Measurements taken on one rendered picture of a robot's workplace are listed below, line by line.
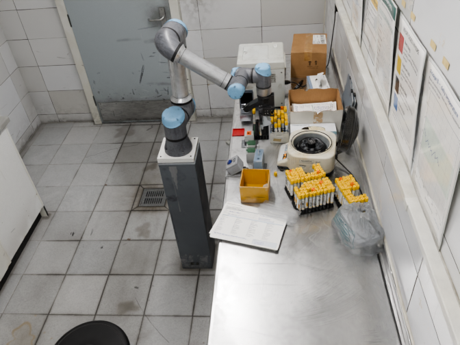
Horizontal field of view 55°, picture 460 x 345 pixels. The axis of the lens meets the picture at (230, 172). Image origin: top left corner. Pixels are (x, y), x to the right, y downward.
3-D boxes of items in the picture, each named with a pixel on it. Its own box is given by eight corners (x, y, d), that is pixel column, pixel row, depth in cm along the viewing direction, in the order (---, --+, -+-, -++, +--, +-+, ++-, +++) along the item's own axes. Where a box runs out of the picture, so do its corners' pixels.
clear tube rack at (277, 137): (270, 122, 255) (270, 112, 251) (287, 122, 254) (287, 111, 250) (270, 144, 240) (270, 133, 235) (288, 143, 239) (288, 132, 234)
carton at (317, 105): (287, 111, 264) (287, 88, 254) (336, 109, 261) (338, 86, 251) (289, 134, 245) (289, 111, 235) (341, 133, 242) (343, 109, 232)
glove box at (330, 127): (289, 135, 245) (289, 120, 239) (333, 133, 242) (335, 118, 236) (291, 148, 235) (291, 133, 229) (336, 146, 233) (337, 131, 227)
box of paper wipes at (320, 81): (306, 84, 287) (307, 66, 279) (324, 83, 287) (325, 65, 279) (311, 101, 270) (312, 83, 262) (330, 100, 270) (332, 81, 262)
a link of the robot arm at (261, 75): (254, 61, 214) (272, 61, 212) (256, 81, 221) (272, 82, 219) (252, 68, 208) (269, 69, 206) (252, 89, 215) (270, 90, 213)
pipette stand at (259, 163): (253, 164, 227) (252, 148, 221) (267, 164, 226) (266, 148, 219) (251, 176, 219) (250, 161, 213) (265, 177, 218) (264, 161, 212)
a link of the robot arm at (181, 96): (168, 125, 238) (153, 27, 203) (177, 111, 249) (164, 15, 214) (189, 127, 235) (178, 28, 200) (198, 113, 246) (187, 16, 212)
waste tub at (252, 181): (243, 184, 215) (241, 168, 209) (270, 185, 213) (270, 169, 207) (240, 202, 205) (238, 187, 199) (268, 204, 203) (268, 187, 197)
